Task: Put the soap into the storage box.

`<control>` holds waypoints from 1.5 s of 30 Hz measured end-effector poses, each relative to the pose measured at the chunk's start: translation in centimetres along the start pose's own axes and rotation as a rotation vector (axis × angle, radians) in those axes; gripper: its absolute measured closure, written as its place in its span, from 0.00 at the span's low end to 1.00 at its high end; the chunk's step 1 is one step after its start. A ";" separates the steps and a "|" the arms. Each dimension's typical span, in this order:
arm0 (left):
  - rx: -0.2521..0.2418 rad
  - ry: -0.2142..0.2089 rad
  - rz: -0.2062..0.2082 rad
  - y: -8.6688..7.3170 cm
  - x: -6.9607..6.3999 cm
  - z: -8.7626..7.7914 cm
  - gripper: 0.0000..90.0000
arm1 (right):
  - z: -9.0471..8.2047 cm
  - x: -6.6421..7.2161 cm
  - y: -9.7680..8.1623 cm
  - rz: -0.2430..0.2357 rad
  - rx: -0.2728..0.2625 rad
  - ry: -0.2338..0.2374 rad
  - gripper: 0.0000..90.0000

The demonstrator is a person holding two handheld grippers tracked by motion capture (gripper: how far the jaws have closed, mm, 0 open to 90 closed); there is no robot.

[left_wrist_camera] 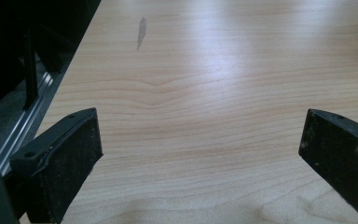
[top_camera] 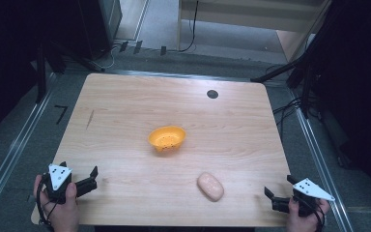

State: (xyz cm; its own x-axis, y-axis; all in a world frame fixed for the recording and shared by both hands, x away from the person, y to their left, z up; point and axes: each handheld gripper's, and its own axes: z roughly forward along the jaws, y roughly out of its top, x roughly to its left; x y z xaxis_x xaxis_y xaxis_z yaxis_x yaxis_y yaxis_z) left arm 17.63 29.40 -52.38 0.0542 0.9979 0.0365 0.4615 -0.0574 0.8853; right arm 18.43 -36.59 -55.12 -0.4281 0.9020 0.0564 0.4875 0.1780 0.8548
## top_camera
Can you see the metal floor rail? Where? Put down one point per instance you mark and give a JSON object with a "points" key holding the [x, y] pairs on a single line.
{"points": [[13, 154], [322, 161]]}

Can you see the orange perforated plastic bowl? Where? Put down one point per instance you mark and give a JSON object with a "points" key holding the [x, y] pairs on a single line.
{"points": [[166, 137]]}

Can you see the dark curtain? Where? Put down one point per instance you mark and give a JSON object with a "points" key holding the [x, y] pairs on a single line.
{"points": [[3, 64], [357, 80]]}

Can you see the person's left hand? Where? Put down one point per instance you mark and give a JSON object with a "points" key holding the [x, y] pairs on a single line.
{"points": [[62, 216]]}

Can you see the black round table grommet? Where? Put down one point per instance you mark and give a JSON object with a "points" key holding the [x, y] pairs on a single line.
{"points": [[212, 94]]}

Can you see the person's right hand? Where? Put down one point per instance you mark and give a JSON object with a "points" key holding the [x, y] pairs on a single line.
{"points": [[302, 224]]}

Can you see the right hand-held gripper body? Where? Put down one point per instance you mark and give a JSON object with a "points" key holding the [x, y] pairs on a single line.
{"points": [[310, 190]]}

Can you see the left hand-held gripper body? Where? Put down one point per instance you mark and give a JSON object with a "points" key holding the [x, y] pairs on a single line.
{"points": [[58, 193]]}

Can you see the white furniture frame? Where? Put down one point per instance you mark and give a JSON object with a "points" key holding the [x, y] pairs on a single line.
{"points": [[238, 14]]}

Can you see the black cabinet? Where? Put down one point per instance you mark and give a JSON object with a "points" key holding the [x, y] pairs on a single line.
{"points": [[96, 25]]}

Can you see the black metal stand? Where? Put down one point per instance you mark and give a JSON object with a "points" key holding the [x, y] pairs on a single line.
{"points": [[41, 74], [306, 93]]}

